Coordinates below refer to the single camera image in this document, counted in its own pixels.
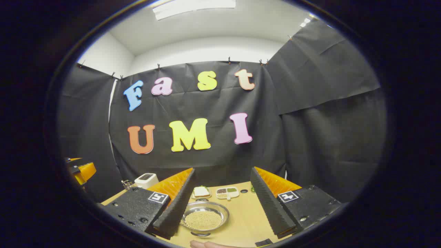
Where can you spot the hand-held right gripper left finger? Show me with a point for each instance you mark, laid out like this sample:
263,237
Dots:
179,203

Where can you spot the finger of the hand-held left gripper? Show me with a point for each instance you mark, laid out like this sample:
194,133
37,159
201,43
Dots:
86,172

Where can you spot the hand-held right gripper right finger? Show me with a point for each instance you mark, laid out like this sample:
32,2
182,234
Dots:
267,203

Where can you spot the heap of soybeans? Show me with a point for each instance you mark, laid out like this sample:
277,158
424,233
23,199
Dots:
203,220

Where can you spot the stainless steel pot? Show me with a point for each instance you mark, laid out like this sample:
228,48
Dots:
222,210

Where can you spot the white bread sandwich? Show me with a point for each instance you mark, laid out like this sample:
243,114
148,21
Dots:
201,191

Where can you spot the white sandwich plate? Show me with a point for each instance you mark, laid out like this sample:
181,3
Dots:
206,197

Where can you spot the white toaster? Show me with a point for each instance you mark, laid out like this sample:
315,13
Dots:
148,181

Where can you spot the white divided grain dish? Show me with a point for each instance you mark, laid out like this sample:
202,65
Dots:
228,195

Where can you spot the row of backdrop clips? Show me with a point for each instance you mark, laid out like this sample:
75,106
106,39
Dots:
158,66

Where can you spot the small ceiling light panel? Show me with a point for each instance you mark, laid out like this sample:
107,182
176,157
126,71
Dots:
305,22

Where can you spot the large ceiling light panel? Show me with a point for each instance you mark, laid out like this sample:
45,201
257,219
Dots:
193,8

